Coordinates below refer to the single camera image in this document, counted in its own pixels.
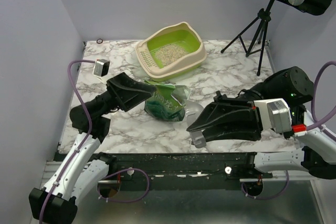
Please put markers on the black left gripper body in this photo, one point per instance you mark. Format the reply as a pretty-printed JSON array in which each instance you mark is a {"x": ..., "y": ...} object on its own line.
[{"x": 116, "y": 99}]

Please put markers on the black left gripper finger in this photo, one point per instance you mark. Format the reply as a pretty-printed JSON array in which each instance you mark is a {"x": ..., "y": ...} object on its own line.
[
  {"x": 129, "y": 100},
  {"x": 124, "y": 82}
]

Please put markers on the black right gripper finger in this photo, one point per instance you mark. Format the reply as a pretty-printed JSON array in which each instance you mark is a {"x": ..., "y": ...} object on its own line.
[
  {"x": 221, "y": 112},
  {"x": 231, "y": 131}
]

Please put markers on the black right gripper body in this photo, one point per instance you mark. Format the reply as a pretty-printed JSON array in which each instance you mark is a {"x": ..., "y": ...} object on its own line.
[{"x": 254, "y": 120}]

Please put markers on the green cat litter bag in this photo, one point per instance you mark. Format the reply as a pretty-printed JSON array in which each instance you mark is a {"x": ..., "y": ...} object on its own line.
[{"x": 167, "y": 102}]

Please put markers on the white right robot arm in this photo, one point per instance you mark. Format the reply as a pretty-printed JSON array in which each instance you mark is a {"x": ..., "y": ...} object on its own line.
[{"x": 317, "y": 156}]

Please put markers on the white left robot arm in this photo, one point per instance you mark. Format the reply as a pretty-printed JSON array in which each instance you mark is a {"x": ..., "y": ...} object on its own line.
[{"x": 57, "y": 201}]

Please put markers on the clean litter pile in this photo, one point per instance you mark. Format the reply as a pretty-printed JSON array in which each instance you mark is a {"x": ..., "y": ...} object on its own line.
[{"x": 169, "y": 54}]

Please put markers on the green and beige litter box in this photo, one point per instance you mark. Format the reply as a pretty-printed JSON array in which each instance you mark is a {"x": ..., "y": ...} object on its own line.
[{"x": 181, "y": 34}]

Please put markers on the black tripod stand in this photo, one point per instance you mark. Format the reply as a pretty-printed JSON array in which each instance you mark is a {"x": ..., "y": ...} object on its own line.
[{"x": 258, "y": 41}]

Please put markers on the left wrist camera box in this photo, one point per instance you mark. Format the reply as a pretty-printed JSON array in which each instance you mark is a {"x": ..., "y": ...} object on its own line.
[{"x": 101, "y": 67}]

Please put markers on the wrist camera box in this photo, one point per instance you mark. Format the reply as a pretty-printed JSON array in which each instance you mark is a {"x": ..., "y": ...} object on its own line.
[
  {"x": 101, "y": 67},
  {"x": 275, "y": 114}
]

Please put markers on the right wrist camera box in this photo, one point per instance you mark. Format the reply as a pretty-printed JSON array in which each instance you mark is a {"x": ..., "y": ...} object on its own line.
[{"x": 275, "y": 114}]

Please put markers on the black mounting rail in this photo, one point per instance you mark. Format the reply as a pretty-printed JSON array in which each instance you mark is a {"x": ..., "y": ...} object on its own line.
[{"x": 136, "y": 172}]

